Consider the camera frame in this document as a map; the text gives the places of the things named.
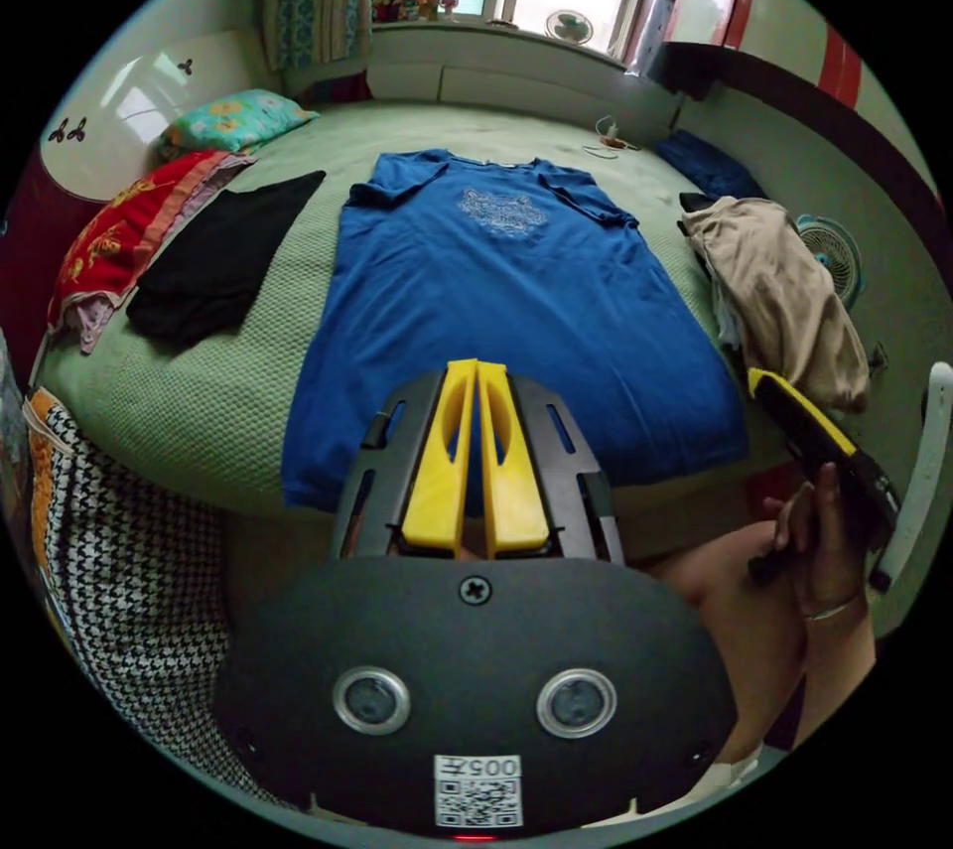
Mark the white glossy headboard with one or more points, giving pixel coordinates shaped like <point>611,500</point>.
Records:
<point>149,97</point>

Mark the blue t-shirt with print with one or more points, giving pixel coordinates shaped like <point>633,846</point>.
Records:
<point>506,313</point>

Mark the folded dark blue garment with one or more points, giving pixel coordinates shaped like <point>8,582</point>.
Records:
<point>707,164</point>

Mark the person's body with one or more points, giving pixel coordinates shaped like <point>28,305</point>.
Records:
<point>733,603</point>

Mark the hanging dark garment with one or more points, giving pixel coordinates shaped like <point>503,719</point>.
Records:
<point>659,15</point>

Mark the black garment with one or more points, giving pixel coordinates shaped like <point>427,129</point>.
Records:
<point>216,268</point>

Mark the turquoise floral pillow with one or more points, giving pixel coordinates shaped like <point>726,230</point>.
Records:
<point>238,119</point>

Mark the bed with green mat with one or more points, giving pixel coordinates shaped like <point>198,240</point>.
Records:
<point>216,410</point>

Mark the person's right hand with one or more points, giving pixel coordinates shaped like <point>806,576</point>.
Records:
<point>826,551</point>

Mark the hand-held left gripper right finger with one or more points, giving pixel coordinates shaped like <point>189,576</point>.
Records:
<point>514,491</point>

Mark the houndstooth cloth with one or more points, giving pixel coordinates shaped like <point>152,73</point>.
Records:
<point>134,603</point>

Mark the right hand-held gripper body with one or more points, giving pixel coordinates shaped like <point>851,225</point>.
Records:
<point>856,484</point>

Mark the turquoise fan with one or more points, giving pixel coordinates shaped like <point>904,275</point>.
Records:
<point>830,253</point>

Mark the pile of clothes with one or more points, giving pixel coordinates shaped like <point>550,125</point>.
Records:
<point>774,290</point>

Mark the small white fan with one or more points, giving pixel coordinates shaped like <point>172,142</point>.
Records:
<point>569,27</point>

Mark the person's right forearm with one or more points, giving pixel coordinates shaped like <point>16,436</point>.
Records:
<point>837,663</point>

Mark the folded red floral quilt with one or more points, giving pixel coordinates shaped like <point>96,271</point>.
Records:
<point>112,246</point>

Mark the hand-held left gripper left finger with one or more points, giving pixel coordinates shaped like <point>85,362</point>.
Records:
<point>439,477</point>

